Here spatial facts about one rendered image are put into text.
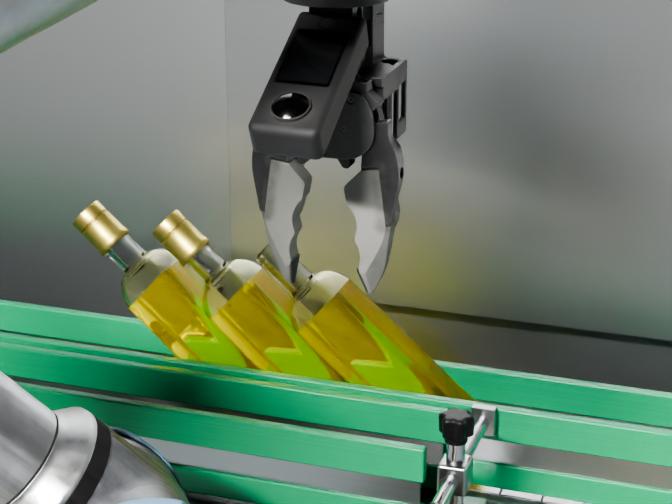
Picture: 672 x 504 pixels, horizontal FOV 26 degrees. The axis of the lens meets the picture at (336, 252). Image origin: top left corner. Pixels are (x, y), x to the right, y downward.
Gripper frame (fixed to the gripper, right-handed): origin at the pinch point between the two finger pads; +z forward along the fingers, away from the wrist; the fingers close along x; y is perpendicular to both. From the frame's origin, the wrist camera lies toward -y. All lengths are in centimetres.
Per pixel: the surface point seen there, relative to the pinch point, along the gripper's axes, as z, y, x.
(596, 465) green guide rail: 25.8, 26.0, -16.1
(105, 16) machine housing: -7, 45, 39
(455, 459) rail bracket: 20.8, 14.2, -6.2
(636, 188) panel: 5.1, 41.9, -16.0
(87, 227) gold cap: 10.1, 28.5, 34.0
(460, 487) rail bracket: 22.9, 13.6, -6.8
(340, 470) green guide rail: 24.9, 16.6, 4.5
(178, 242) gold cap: 10.5, 28.5, 24.5
